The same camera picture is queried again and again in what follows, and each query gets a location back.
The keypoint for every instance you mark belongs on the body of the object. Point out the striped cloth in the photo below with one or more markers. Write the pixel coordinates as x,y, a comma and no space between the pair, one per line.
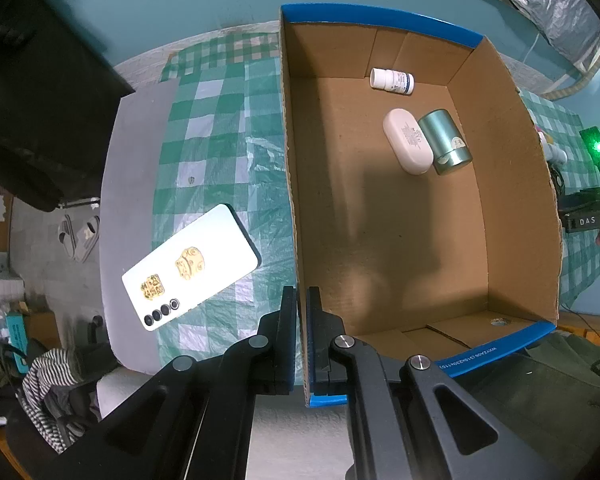
55,385

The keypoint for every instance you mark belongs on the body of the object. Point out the white bottle with blue label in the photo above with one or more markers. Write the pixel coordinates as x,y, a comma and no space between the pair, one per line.
392,81

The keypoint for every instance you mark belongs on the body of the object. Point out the white smartphone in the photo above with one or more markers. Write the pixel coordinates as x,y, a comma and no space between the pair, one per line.
195,265

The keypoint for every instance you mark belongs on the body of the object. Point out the teal carton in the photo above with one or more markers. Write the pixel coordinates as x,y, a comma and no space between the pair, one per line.
16,342

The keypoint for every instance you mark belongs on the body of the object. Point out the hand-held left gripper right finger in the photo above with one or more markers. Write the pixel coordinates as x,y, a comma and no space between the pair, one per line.
314,345

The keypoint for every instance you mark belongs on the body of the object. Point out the teal round tin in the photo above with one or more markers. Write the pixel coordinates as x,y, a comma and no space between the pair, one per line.
445,142

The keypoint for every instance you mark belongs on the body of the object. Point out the black bag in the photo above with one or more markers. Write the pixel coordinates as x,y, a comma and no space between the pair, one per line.
40,110

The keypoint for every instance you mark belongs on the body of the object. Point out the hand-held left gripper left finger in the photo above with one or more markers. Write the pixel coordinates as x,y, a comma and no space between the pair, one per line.
290,345

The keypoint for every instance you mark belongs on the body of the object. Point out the white earbud case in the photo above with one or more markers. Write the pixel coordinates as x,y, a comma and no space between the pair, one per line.
407,141

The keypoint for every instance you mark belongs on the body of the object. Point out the small-check green tablecloth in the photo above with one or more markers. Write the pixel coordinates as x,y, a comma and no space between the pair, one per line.
220,55

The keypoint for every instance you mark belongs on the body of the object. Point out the cardboard box with blue rim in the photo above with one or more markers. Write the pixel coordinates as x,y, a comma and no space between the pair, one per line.
380,220

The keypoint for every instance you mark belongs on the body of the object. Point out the white cylinder container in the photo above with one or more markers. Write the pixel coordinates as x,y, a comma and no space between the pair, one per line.
556,152

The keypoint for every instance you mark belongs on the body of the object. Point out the olive green cloth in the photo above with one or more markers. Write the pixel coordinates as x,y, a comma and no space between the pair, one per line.
530,410

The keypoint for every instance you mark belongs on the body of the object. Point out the silver tarp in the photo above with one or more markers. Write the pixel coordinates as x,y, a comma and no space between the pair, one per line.
540,0

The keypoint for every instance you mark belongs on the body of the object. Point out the large-check green tablecloth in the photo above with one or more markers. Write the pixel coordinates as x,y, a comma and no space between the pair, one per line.
205,160

